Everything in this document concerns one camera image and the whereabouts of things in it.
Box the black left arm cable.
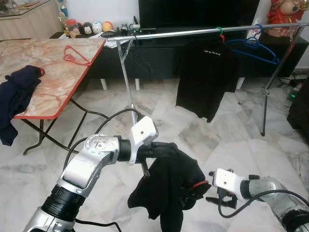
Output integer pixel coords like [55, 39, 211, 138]
[63, 108, 144, 170]

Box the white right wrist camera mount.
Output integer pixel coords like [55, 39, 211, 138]
[212, 168, 249, 196]

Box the light wooden cabinet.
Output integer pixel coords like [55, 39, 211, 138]
[0, 0, 63, 42]

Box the marble folding table red edge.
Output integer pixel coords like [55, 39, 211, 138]
[0, 38, 109, 155]

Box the yellow round figurine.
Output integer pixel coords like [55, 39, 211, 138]
[101, 21, 114, 33]

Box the thin black wire hanger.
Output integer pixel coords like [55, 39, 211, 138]
[126, 44, 153, 74]

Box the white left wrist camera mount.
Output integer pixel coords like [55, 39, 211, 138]
[128, 115, 159, 165]

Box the black knit garment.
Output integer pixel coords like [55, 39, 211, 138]
[128, 144, 211, 232]

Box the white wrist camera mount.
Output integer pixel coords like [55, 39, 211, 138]
[128, 115, 159, 165]
[212, 168, 249, 196]

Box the blue plastic hanger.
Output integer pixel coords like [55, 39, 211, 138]
[226, 23, 281, 66]

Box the silver clothes rack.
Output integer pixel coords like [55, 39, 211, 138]
[100, 22, 309, 137]

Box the black tv cabinet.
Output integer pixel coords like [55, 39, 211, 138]
[51, 29, 309, 91]

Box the black round figurine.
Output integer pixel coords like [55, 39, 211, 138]
[80, 22, 93, 35]

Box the black flat television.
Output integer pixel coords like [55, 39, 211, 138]
[139, 0, 261, 29]

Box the green mug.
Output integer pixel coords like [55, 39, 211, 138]
[128, 17, 141, 35]

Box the red lid jar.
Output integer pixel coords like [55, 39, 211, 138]
[66, 18, 79, 38]

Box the navy garment red stripe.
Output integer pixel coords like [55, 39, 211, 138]
[0, 65, 45, 146]

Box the gold trophy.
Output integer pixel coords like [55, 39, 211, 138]
[58, 0, 68, 29]

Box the red statue figurine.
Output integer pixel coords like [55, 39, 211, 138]
[267, 0, 306, 25]

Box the black printed t-shirt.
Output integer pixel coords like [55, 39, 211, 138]
[175, 36, 241, 123]

